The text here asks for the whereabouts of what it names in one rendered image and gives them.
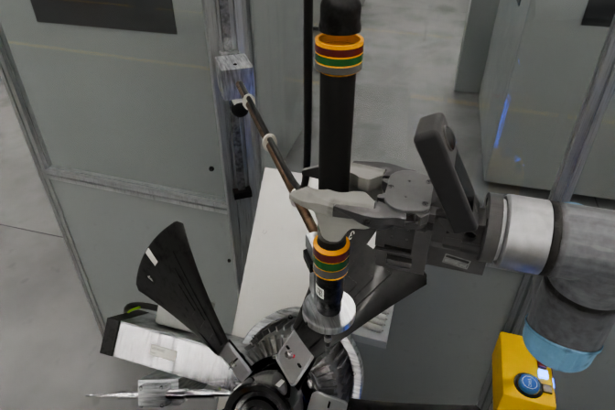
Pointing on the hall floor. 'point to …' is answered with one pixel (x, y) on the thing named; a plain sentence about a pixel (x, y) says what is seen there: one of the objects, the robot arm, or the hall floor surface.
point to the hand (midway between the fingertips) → (307, 179)
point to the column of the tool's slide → (238, 220)
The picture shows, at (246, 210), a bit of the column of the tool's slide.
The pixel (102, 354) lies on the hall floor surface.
